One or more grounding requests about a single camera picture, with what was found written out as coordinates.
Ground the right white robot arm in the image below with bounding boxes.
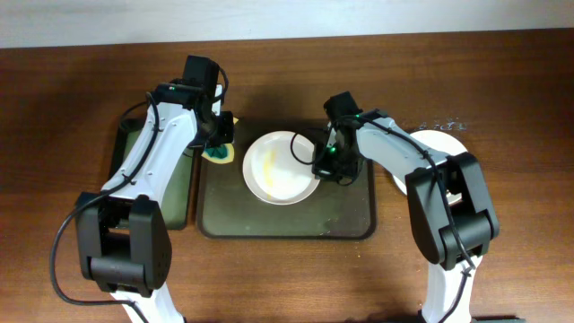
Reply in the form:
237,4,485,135
311,109,500,322

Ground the large dark brown tray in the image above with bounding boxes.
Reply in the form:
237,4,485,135
195,118,378,240

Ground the small green tray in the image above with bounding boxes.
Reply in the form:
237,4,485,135
109,118,195,230

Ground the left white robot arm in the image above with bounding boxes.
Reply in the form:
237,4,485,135
75,82,234,322

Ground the green and yellow sponge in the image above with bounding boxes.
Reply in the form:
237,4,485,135
201,117,238,164

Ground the white plate yellow stain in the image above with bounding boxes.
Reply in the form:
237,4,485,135
393,130,467,205

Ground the pink rimmed white plate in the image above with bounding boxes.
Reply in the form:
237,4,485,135
242,131,319,205

